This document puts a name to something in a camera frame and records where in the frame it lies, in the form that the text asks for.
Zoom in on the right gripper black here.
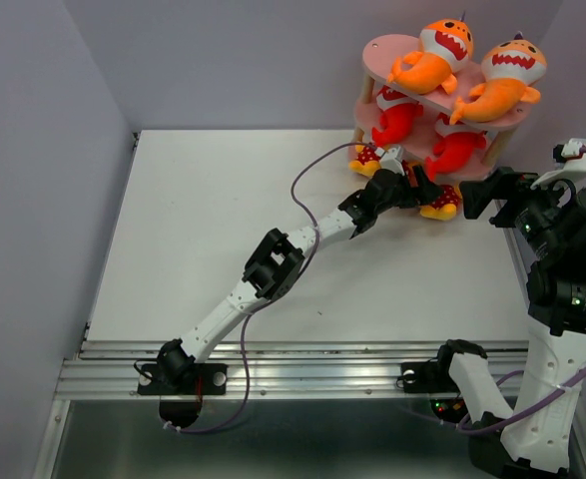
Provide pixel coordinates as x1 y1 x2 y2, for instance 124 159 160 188
459 166 579 259

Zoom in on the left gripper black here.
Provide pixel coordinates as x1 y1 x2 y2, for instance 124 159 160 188
373 165 442 216

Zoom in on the yellow plush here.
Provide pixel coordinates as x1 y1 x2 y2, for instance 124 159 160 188
402 161 422 188
348 145 380 178
419 185 463 222

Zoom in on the red shark plush front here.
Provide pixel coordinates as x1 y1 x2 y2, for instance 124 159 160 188
424 113 487 182

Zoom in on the red shark plush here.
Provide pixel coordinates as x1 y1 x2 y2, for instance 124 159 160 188
424 113 487 182
370 86 423 147

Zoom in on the orange shark plush back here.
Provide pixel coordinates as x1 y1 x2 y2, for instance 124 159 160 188
449 32 548 125

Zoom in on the orange shark plush facing camera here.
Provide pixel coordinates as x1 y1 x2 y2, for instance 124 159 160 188
386 14 474 95

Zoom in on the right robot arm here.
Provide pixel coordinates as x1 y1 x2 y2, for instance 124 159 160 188
432 168 586 478

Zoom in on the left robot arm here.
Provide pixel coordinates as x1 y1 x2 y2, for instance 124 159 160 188
134 167 443 395

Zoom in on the pink three-tier shelf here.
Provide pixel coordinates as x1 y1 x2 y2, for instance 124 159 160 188
353 34 532 184

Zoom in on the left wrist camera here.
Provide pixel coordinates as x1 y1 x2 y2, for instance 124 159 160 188
375 146 405 176

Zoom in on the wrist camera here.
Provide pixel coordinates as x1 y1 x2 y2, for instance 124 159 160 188
375 146 405 176
531 139 586 190

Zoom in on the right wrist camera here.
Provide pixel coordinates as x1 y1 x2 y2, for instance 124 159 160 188
531 139 586 190

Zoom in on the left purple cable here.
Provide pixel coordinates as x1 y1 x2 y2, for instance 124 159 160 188
162 142 381 434

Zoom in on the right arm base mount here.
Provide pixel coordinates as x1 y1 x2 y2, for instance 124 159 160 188
396 359 469 424

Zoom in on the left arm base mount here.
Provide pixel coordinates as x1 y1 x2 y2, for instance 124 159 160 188
133 361 228 432

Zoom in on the aluminium rail frame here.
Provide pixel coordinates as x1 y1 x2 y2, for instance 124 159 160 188
55 340 581 400

